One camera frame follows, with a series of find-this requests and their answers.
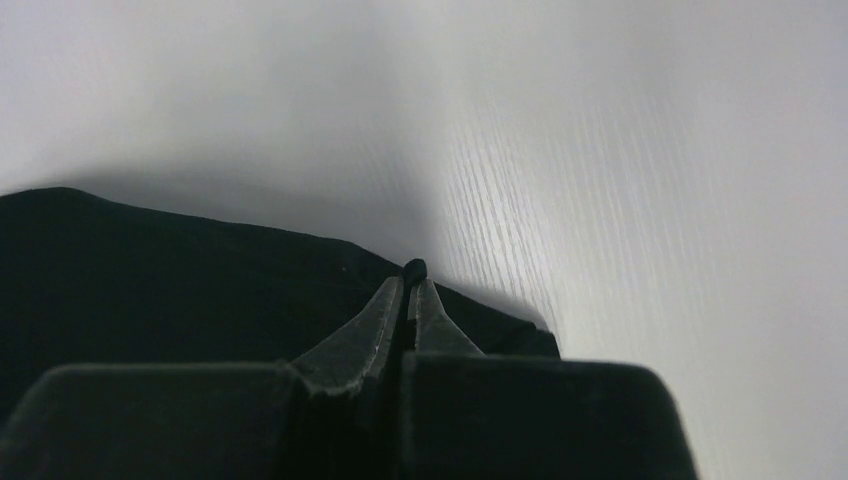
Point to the black t shirt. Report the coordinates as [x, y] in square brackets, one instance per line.
[88, 280]

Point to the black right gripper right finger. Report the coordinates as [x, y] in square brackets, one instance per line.
[428, 327]

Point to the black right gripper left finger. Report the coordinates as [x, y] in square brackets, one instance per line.
[359, 351]

